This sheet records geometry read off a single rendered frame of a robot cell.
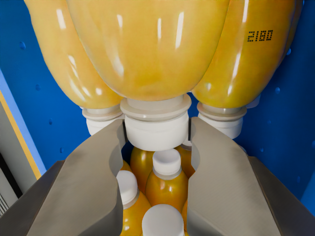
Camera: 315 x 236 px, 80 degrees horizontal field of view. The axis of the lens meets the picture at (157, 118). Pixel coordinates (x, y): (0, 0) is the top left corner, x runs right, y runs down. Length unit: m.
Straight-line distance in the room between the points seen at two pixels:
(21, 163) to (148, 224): 2.01
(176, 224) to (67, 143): 0.17
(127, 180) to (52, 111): 0.12
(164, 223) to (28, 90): 0.19
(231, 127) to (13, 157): 2.08
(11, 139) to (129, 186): 1.83
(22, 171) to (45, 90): 2.00
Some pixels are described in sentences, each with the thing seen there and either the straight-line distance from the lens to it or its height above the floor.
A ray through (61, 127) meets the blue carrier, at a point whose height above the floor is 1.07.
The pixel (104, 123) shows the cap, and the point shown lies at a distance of 0.17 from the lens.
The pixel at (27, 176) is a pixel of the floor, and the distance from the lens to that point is 2.26.
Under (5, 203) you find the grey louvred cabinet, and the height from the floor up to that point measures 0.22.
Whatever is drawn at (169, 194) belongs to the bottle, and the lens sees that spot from 0.28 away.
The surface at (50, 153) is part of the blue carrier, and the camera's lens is 0.26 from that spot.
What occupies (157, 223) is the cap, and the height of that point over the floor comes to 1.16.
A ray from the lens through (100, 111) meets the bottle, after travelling 0.17.
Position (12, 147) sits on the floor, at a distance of 2.08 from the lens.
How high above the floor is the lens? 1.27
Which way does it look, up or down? 61 degrees down
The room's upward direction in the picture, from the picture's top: 176 degrees counter-clockwise
